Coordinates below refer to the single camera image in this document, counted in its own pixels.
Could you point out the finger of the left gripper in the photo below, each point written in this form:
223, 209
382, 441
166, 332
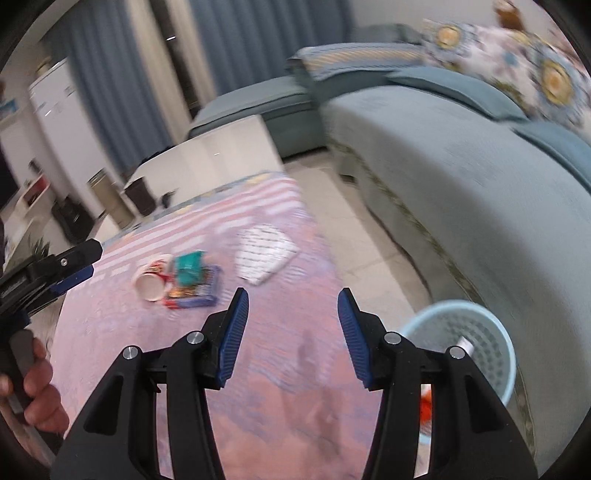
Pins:
69, 263
72, 281

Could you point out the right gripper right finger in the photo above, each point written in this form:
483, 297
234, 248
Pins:
474, 436

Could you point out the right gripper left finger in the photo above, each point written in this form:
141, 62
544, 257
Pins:
114, 435

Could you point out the white red paper cup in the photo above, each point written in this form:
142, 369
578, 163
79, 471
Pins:
151, 280

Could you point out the teal plastic bag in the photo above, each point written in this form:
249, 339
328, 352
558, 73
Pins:
188, 269

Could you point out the white small box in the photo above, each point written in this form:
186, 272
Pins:
263, 250

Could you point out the red plastic bag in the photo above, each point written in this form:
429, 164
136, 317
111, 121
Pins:
426, 405

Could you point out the person's left hand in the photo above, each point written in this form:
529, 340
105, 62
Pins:
45, 412

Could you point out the brown thermos bottle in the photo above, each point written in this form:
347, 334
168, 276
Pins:
109, 197

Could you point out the dark brown cup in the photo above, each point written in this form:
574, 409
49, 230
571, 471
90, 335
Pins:
139, 195

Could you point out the light blue plastic basket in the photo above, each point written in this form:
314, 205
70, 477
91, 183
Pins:
475, 329

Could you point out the black keys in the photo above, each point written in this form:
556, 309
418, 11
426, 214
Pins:
166, 199

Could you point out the blue snack packet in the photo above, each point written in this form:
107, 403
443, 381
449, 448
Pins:
203, 294

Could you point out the white refrigerator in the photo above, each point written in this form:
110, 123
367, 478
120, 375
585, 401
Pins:
70, 133

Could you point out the pink patterned table cloth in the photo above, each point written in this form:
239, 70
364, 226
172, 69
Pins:
293, 407

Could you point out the white coffee table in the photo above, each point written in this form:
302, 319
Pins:
222, 156

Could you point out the blue curtain left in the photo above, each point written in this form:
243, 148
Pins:
96, 39

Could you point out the blue curtain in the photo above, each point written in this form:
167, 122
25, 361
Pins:
249, 41
96, 39

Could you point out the blue fabric sofa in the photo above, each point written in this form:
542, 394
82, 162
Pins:
484, 215

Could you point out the blue curtain right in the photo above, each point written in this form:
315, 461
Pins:
249, 41

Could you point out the blue pillow near right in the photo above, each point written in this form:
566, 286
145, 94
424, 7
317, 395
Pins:
564, 146

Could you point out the blue pillow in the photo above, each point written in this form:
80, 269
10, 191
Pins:
466, 90
564, 146

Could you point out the striped armrest cover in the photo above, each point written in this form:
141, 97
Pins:
326, 61

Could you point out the blue pillow near left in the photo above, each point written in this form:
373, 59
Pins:
466, 90

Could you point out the floral sofa back cushion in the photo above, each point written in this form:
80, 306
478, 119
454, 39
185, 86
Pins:
537, 76

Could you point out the teal back cushion far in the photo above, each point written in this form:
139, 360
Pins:
386, 33

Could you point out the brown monkey plush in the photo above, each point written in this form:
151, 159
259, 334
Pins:
508, 15

